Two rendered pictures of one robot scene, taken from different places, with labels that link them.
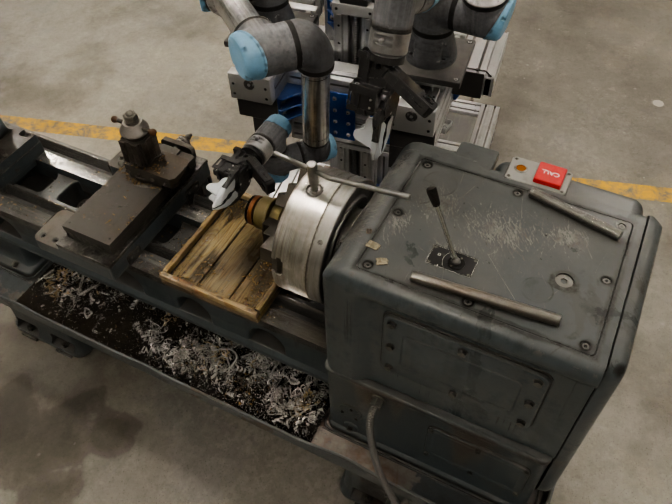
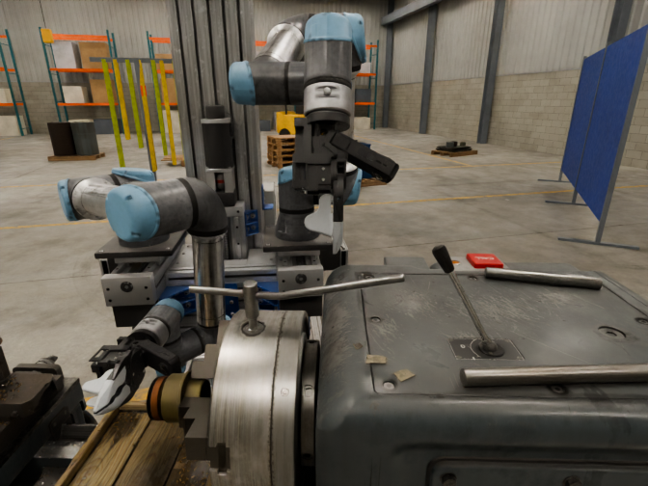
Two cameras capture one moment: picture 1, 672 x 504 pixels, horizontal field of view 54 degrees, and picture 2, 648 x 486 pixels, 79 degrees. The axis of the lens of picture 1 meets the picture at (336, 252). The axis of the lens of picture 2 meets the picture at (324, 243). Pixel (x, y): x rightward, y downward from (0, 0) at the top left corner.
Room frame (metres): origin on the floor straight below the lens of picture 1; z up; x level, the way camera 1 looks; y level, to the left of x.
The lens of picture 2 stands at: (0.49, 0.19, 1.59)
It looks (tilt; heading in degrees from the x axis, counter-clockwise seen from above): 20 degrees down; 334
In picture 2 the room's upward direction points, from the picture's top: straight up
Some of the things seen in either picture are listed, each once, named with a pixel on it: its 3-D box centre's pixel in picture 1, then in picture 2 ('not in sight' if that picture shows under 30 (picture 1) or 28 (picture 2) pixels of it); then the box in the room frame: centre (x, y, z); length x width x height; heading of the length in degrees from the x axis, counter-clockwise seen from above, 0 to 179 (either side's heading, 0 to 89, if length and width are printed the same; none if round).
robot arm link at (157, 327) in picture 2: (256, 150); (148, 336); (1.36, 0.20, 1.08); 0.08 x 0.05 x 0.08; 62
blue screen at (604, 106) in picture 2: not in sight; (589, 128); (4.21, -6.16, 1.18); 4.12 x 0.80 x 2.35; 129
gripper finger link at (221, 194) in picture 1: (216, 190); (98, 387); (1.19, 0.30, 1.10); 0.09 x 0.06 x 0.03; 152
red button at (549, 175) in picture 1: (549, 176); (484, 262); (1.04, -0.47, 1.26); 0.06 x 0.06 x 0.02; 62
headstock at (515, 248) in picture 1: (484, 291); (482, 404); (0.88, -0.33, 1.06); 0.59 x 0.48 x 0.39; 62
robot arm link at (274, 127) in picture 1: (271, 135); (163, 320); (1.42, 0.17, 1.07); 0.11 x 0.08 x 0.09; 152
